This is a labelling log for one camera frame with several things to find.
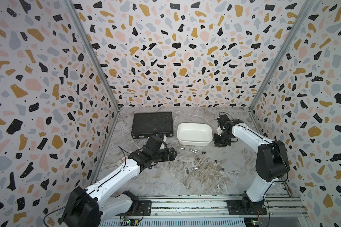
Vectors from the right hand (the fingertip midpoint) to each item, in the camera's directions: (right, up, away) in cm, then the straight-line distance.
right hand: (215, 144), depth 91 cm
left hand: (-26, -3, -12) cm, 29 cm away
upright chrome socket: (-11, -9, 0) cm, 15 cm away
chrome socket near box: (-21, -4, +6) cm, 22 cm away
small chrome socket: (-12, -5, +4) cm, 13 cm away
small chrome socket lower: (-18, -16, -5) cm, 25 cm away
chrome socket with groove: (-7, -6, +3) cm, 10 cm away
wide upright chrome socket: (0, -10, -1) cm, 10 cm away
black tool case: (-50, +12, +17) cm, 54 cm away
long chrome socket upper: (-14, -5, +4) cm, 16 cm away
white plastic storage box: (-12, +5, +18) cm, 22 cm away
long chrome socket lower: (-13, -14, -4) cm, 20 cm away
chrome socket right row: (-24, -11, -1) cm, 26 cm away
